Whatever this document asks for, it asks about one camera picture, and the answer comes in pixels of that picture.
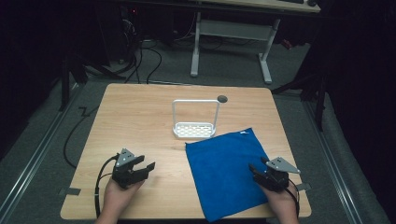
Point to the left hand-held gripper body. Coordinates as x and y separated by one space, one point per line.
124 174

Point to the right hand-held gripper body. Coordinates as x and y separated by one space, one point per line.
275 177

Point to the blue cloth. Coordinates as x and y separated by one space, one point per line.
224 174

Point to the person's left hand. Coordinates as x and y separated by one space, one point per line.
118 196

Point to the person's right hand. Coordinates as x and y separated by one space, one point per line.
282 202

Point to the grey tape strip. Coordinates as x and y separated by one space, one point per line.
70 191
304 186

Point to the dark round table grommet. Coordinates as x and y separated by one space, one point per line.
222 99

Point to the black metal stand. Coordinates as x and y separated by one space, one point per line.
320 96
64 84

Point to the white-legged desk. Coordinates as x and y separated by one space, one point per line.
236 30

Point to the black keyboard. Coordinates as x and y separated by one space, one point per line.
291 1

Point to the black computer mouse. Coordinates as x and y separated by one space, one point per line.
311 3

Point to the metal floor rail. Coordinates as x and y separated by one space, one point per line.
37 155
330 161

